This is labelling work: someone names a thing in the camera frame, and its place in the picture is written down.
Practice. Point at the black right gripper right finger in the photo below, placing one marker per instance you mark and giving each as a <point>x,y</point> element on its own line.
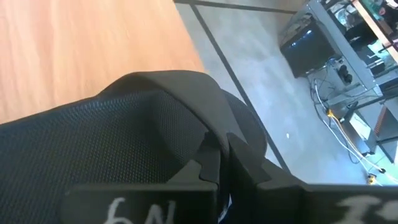
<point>280,202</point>

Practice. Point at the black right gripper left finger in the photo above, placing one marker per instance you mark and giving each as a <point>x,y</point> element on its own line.
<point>140,202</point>

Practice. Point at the black slide sandal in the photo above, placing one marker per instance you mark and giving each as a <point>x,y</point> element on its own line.
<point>109,124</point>

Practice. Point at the black computer tower with lights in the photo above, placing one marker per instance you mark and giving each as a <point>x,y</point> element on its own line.
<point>308,53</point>

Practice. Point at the person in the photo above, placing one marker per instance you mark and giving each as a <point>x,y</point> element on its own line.
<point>390,15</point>

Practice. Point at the wooden workbench with metal frame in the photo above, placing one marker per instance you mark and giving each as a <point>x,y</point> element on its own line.
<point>353,57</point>

